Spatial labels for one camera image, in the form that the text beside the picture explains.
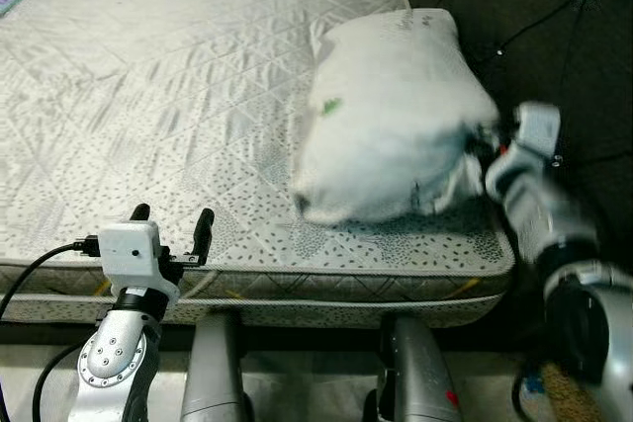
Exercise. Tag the white quilted mattress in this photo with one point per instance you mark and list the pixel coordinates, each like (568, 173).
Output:
(148, 96)

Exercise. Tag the silver robot right leg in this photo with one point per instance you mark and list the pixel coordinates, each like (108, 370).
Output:
(420, 373)

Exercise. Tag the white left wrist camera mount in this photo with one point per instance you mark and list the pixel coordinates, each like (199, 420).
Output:
(129, 249)

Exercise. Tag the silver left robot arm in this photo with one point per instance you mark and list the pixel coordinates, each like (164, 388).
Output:
(114, 363)

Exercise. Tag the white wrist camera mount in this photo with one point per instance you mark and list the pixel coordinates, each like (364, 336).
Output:
(539, 126)
(129, 249)

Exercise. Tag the white pillow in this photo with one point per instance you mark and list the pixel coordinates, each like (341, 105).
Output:
(386, 126)

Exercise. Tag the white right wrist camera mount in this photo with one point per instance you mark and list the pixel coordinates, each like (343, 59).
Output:
(539, 126)

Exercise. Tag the black tufted headboard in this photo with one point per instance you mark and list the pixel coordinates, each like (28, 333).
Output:
(554, 37)

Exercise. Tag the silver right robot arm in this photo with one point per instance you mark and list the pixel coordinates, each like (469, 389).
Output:
(584, 274)

